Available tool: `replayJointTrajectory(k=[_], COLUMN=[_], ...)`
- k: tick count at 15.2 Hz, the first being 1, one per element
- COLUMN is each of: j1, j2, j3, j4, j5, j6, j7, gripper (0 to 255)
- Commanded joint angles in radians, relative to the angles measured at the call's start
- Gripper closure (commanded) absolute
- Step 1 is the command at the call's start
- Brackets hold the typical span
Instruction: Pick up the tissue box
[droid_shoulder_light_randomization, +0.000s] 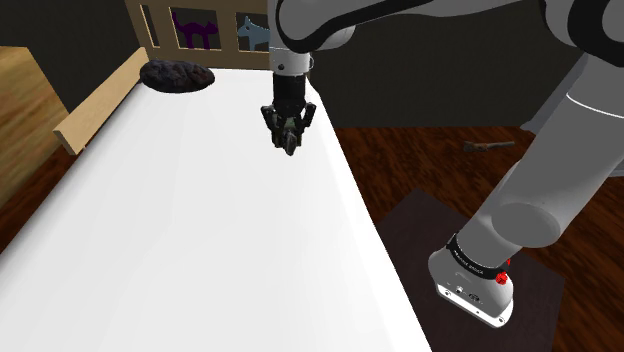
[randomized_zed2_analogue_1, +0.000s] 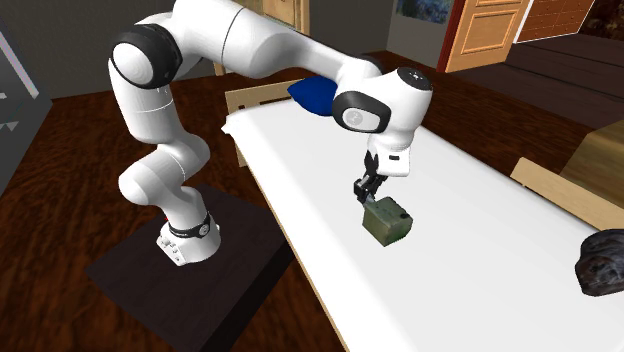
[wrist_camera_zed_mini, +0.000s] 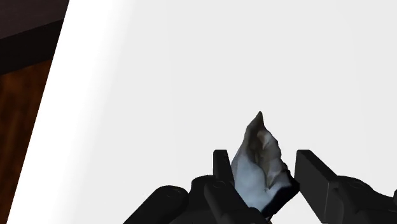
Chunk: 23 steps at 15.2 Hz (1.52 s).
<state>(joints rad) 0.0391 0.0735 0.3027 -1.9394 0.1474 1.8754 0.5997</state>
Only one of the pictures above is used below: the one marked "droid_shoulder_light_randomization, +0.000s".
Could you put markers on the white bed with wooden frame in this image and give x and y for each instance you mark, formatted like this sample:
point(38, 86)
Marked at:
point(195, 219)

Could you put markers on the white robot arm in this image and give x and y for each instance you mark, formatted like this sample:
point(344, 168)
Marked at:
point(546, 166)

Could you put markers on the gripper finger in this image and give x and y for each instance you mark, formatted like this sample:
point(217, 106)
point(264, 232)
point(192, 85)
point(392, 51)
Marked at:
point(306, 119)
point(272, 122)

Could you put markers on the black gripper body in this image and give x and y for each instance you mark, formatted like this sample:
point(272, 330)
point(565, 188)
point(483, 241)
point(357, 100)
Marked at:
point(289, 92)

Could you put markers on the brown stick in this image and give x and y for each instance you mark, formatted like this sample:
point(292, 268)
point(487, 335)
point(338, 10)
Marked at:
point(487, 146)

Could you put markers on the dark round pillow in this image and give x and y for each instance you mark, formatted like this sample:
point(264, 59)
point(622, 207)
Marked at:
point(176, 76)

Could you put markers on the dark robot stand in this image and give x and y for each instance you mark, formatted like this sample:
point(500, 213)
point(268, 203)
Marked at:
point(414, 229)

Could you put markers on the light wooden cabinet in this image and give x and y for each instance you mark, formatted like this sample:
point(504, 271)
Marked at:
point(24, 112)

